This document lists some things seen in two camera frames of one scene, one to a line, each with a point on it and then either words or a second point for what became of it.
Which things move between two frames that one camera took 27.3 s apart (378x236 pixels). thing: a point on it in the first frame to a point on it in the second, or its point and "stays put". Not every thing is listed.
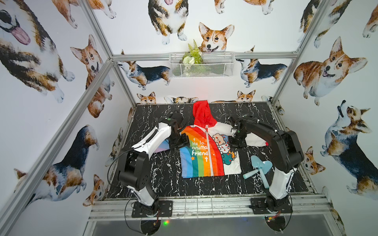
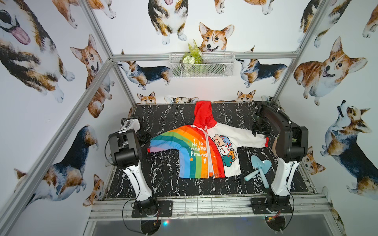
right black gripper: (232, 145) to (266, 132)
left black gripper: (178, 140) to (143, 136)
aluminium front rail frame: (311, 205) stays put
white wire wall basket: (215, 65) stays put
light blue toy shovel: (263, 166) stays put
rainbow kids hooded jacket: (207, 149) stays put
